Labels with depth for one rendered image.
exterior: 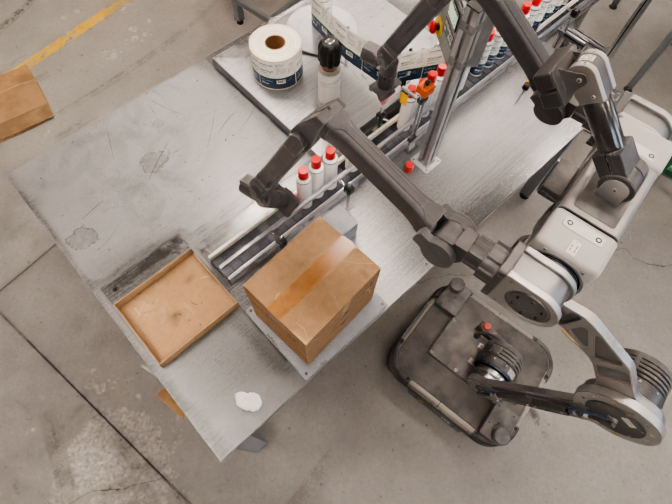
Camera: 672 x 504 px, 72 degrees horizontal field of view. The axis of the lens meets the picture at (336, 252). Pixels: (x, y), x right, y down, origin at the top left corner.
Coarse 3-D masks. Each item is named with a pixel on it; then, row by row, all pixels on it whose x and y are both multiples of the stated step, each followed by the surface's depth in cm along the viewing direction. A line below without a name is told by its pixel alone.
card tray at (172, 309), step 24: (168, 264) 155; (192, 264) 159; (144, 288) 154; (168, 288) 155; (192, 288) 155; (216, 288) 155; (120, 312) 147; (144, 312) 151; (168, 312) 151; (192, 312) 152; (216, 312) 152; (144, 336) 148; (168, 336) 148; (192, 336) 148; (168, 360) 143
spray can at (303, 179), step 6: (300, 168) 146; (306, 168) 146; (300, 174) 146; (306, 174) 146; (300, 180) 149; (306, 180) 149; (300, 186) 150; (306, 186) 150; (300, 192) 154; (306, 192) 154; (300, 198) 157; (306, 198) 157
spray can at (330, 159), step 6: (330, 150) 150; (324, 156) 153; (330, 156) 150; (336, 156) 153; (324, 162) 153; (330, 162) 152; (336, 162) 153; (324, 168) 156; (330, 168) 155; (336, 168) 157; (324, 174) 159; (330, 174) 158; (336, 174) 160; (324, 180) 163; (330, 180) 161
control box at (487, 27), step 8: (456, 0) 125; (464, 0) 123; (464, 8) 122; (440, 16) 138; (448, 16) 132; (440, 24) 139; (488, 24) 125; (440, 32) 139; (456, 32) 127; (488, 32) 128; (440, 40) 140; (480, 40) 130; (448, 48) 135; (480, 48) 133; (448, 56) 135; (472, 56) 135; (480, 56) 135; (472, 64) 138
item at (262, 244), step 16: (496, 64) 195; (480, 80) 192; (432, 112) 184; (352, 176) 170; (336, 192) 169; (272, 224) 161; (288, 224) 161; (240, 240) 158; (272, 240) 158; (224, 256) 155; (240, 256) 155; (224, 272) 153
